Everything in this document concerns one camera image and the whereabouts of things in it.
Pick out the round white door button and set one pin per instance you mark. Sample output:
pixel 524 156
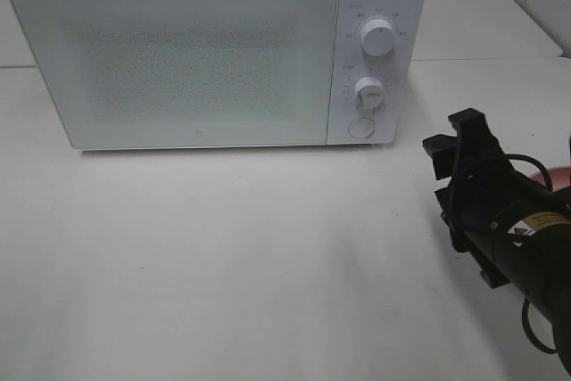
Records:
pixel 361 128

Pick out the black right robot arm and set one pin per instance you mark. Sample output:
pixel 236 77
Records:
pixel 539 267

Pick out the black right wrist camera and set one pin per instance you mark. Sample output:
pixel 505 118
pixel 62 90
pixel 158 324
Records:
pixel 462 243

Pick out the upper white power knob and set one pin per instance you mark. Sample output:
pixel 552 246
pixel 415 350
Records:
pixel 377 37

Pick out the lower white timer knob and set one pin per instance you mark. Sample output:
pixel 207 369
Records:
pixel 369 93

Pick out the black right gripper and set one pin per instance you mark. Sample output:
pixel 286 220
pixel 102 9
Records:
pixel 488 191

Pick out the pink round plate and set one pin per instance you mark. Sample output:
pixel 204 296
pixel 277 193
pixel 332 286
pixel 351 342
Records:
pixel 560 179

